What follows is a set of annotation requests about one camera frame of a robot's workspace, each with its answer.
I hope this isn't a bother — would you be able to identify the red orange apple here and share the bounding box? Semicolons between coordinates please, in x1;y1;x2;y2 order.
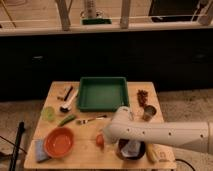
96;134;104;148

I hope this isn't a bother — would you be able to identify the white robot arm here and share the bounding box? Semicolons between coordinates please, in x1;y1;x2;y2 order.
102;106;213;155

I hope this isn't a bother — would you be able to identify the green plastic tray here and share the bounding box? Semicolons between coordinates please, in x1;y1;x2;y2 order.
77;77;130;112

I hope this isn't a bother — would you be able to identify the black brown utensil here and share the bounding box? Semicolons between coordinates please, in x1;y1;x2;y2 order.
57;86;73;101

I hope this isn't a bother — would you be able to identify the brown dried fruit cluster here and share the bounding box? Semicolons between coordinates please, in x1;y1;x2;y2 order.
137;90;148;107

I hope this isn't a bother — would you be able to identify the black white spoon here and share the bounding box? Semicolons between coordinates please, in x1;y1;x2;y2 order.
60;91;78;113

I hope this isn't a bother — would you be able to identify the green cucumber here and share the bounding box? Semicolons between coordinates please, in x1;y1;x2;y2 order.
58;115;76;127

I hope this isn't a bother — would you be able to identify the metal cup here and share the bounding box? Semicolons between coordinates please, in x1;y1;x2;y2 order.
143;105;157;121

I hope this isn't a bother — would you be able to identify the dark round bowl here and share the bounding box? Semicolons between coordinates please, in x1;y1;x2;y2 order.
116;139;146;160

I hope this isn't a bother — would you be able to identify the grey folded cloth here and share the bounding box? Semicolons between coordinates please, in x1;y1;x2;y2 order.
121;140;141;157

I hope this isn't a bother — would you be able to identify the green base background device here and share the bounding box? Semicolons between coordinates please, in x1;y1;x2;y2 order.
80;11;112;25

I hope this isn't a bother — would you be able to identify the orange bowl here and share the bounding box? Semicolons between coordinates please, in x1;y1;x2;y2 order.
43;127;74;158

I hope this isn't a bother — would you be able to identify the yellow banana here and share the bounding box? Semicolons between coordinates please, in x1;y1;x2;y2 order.
146;144;158;163

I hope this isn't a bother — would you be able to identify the black pole stand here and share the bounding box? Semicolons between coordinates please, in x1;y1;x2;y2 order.
9;122;25;171

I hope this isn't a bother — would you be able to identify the blue cloth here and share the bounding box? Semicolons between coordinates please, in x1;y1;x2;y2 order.
35;139;49;163

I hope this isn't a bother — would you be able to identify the black floor cable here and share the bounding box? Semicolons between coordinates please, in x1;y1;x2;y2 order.
175;158;197;171

